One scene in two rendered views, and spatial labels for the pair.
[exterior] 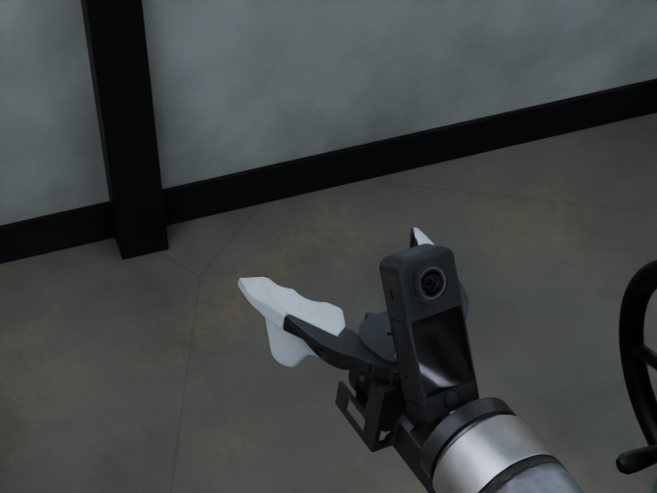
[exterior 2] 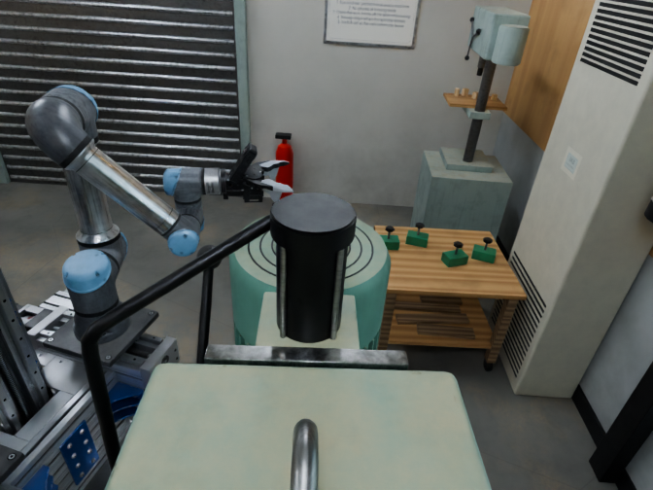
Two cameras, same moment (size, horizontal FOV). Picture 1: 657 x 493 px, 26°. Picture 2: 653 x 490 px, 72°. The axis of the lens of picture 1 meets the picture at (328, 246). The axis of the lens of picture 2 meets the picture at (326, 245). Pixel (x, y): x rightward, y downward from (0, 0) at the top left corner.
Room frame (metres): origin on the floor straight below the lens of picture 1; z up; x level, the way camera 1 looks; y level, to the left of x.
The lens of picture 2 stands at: (1.25, -1.09, 1.77)
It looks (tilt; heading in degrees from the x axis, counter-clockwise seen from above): 33 degrees down; 109
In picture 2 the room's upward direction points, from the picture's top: 4 degrees clockwise
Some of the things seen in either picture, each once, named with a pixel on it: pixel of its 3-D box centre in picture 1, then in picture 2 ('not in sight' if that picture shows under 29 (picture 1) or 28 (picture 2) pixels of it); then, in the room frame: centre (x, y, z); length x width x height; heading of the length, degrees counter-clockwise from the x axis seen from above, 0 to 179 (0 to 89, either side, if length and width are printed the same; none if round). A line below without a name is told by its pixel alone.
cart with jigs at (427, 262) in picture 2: not in sight; (434, 289); (1.19, 0.89, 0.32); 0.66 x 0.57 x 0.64; 21
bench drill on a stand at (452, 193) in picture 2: not in sight; (469, 154); (1.18, 1.70, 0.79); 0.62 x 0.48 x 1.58; 107
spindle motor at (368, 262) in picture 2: not in sight; (306, 346); (1.11, -0.71, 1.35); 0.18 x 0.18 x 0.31
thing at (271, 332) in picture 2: not in sight; (309, 308); (1.16, -0.84, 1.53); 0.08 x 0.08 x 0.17; 22
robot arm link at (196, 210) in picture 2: not in sight; (189, 216); (0.51, -0.16, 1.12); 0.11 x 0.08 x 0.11; 120
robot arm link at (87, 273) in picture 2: not in sight; (90, 279); (0.33, -0.39, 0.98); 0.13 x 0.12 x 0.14; 120
